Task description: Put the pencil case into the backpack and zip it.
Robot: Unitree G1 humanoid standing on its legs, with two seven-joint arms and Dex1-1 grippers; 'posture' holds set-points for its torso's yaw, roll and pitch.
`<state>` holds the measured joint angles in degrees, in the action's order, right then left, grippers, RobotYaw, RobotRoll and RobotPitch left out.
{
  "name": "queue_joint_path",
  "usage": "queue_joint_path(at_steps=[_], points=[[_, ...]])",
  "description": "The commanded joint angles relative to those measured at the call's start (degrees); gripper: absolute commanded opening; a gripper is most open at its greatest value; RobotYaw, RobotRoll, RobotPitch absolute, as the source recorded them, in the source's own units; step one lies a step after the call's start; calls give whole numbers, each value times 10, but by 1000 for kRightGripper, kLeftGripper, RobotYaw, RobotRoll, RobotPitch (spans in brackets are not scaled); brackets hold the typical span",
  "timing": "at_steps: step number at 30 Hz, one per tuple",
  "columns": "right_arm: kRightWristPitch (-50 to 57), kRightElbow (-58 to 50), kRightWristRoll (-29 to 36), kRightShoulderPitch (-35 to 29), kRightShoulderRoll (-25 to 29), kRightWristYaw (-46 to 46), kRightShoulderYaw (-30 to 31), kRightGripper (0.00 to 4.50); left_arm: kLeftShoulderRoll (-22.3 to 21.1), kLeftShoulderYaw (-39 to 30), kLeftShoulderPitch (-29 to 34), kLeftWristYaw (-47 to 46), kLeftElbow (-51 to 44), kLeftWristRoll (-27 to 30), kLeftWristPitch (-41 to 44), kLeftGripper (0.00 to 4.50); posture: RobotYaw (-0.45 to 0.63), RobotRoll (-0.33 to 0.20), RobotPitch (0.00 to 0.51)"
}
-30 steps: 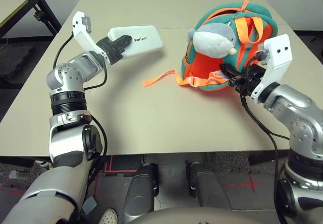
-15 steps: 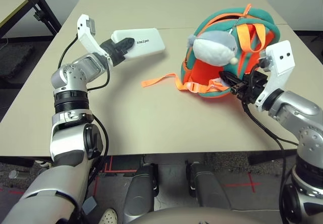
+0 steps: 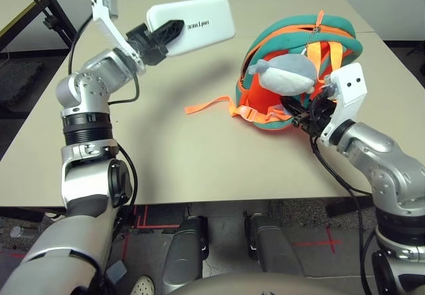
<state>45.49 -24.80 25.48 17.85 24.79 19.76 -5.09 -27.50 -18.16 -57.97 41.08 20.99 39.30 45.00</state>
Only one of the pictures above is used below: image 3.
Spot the black floor mat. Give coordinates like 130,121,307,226
0,60,46,108

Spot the grey robot leg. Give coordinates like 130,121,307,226
245,212,306,276
162,215,210,294

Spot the beige robot torso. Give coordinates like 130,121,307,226
172,273,376,295

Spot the grey square pad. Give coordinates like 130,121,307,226
108,260,128,283

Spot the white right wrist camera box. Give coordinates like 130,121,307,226
320,62,368,148

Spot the white pencil case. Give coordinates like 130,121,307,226
145,0,236,57

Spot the black-framed side table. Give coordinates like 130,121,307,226
0,0,79,55

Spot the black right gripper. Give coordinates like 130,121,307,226
280,90,337,137

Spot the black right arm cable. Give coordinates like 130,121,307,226
310,135,378,295

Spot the orange and teal backpack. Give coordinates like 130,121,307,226
184,10,366,133

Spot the black rod with clamp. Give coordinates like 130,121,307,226
20,0,59,30

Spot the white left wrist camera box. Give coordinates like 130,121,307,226
90,0,147,76

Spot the grey plush toy pendant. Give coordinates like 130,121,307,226
248,54,318,96

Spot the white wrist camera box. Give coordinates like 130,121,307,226
90,0,147,76
320,62,368,148

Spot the grey left robot leg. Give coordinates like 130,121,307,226
162,215,210,294

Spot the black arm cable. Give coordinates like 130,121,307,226
68,14,140,295
310,135,378,295

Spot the black table foot bar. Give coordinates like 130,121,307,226
325,197,375,218
0,205,67,223

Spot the grey right robot leg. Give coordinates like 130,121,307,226
245,212,306,276

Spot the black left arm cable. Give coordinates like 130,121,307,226
68,14,140,295

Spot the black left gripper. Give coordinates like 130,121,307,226
125,18,186,66

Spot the white perforated shoe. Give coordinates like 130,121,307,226
132,274,157,295

